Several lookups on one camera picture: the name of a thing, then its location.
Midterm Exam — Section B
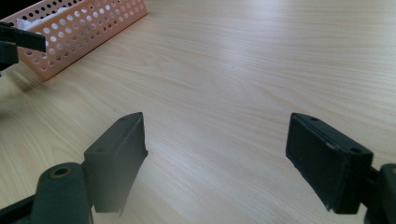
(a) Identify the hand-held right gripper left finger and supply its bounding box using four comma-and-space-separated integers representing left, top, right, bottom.
83, 111, 149, 217

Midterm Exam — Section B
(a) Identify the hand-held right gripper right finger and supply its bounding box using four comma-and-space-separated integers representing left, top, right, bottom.
285, 112, 375, 216

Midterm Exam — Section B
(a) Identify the white towel with blue print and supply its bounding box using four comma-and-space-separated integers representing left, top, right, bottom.
15, 7, 73, 32

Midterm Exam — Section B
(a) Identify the pink perforated plastic basket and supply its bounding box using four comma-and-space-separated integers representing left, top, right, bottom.
0, 0, 149, 83

